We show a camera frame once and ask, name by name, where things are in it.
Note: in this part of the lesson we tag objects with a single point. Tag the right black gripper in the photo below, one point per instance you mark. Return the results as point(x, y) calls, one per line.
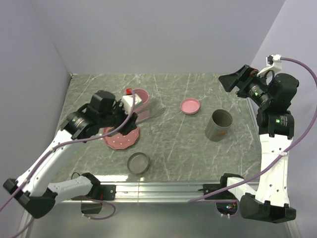
point(242, 78)

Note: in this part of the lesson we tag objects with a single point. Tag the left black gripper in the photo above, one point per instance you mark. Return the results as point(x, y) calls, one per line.
point(131, 124)

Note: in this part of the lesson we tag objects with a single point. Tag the tall grey cup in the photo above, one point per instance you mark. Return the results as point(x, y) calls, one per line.
point(218, 125)

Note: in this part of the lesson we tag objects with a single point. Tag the metal tongs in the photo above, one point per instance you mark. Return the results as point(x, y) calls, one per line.
point(148, 112)

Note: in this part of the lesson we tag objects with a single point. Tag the grey round lid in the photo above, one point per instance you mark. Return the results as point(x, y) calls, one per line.
point(138, 163)

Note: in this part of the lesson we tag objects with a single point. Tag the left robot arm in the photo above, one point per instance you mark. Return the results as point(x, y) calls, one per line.
point(34, 191)

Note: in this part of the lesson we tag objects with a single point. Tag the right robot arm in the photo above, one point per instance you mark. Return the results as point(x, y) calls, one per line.
point(273, 94)

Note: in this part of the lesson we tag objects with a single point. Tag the pink dotted plate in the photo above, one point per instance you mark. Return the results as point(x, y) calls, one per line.
point(120, 142)

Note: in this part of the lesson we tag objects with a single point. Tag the tall pink cup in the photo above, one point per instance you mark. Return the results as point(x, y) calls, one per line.
point(143, 94)

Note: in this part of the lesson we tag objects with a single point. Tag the pink round lid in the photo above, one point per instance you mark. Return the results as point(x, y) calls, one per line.
point(190, 106)

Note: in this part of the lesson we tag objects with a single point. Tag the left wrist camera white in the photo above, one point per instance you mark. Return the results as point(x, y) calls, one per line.
point(127, 100)

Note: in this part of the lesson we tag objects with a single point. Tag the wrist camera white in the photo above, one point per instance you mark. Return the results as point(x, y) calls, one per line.
point(273, 63)
point(127, 100)

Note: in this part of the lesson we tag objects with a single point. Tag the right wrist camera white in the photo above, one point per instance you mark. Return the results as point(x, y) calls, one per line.
point(273, 63)

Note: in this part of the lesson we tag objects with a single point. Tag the aluminium front rail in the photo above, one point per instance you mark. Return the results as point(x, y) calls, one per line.
point(154, 192)

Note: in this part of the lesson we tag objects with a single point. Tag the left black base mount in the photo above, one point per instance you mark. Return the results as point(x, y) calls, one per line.
point(92, 204)

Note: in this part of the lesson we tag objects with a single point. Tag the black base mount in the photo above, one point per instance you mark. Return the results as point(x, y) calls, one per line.
point(225, 205)
point(92, 204)

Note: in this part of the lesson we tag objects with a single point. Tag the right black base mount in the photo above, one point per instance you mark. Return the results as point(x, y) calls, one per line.
point(225, 205)

